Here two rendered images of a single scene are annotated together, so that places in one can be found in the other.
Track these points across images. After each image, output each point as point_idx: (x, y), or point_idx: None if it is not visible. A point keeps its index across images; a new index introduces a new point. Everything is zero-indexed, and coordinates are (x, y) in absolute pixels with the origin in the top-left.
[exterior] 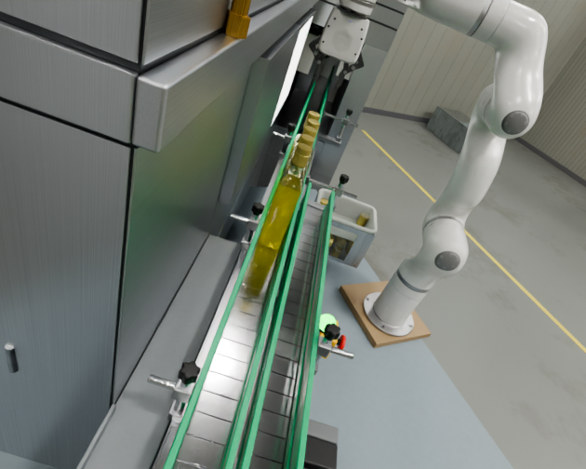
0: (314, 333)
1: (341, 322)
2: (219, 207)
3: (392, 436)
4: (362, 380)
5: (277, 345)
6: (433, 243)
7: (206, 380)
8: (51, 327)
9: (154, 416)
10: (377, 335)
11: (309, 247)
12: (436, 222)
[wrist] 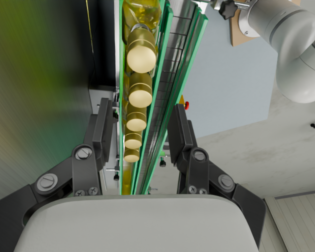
0: (158, 155)
1: (214, 25)
2: None
3: (215, 92)
4: (211, 68)
5: (147, 137)
6: (288, 90)
7: (123, 150)
8: None
9: (112, 157)
10: (237, 38)
11: (168, 76)
12: None
